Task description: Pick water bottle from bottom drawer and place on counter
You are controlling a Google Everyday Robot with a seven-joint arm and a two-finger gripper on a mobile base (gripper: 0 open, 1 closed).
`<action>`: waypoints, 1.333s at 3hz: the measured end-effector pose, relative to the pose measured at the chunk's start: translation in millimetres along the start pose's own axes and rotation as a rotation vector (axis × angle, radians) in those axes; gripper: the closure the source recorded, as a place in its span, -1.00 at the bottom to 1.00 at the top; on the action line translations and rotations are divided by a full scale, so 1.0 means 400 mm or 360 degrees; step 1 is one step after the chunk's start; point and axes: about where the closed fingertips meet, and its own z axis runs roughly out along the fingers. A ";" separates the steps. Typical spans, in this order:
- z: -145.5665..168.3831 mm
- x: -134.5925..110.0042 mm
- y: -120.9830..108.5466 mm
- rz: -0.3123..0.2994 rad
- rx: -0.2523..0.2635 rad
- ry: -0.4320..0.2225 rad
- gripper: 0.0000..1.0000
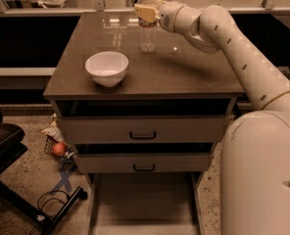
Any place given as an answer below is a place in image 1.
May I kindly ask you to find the clear plastic water bottle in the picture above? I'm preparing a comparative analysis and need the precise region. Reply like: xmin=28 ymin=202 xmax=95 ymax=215
xmin=138 ymin=0 xmax=157 ymax=53

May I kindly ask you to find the middle grey drawer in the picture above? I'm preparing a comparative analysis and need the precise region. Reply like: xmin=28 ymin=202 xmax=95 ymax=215
xmin=73 ymin=143 xmax=215 ymax=173

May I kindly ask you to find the top grey drawer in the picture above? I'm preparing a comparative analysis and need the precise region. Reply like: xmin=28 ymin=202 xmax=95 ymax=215
xmin=58 ymin=98 xmax=231 ymax=144

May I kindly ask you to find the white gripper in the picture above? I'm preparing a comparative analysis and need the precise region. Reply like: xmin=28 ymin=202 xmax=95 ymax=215
xmin=134 ymin=0 xmax=199 ymax=33

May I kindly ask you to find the black chair left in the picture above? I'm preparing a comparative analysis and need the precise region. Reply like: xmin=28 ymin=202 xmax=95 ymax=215
xmin=0 ymin=111 xmax=87 ymax=235

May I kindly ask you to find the bottom open grey drawer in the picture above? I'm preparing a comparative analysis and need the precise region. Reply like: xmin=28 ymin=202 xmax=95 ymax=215
xmin=88 ymin=172 xmax=203 ymax=235

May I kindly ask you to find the black cable on floor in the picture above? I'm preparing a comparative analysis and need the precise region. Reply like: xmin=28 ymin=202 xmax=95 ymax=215
xmin=27 ymin=189 xmax=73 ymax=235

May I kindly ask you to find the white ceramic bowl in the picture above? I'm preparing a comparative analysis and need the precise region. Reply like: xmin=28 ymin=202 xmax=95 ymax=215
xmin=85 ymin=51 xmax=129 ymax=87

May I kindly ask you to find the snack bag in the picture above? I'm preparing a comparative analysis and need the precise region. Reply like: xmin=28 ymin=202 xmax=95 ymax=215
xmin=41 ymin=115 xmax=65 ymax=143

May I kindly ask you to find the black wire basket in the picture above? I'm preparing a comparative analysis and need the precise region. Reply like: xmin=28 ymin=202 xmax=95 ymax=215
xmin=44 ymin=136 xmax=74 ymax=165

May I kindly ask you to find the grey drawer cabinet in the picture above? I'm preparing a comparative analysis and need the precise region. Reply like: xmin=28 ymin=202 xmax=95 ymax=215
xmin=42 ymin=11 xmax=245 ymax=235

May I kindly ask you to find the red apple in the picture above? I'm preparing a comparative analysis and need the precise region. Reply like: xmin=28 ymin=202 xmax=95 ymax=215
xmin=52 ymin=142 xmax=67 ymax=157

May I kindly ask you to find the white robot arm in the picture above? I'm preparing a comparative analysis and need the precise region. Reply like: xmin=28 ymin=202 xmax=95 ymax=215
xmin=134 ymin=0 xmax=290 ymax=235

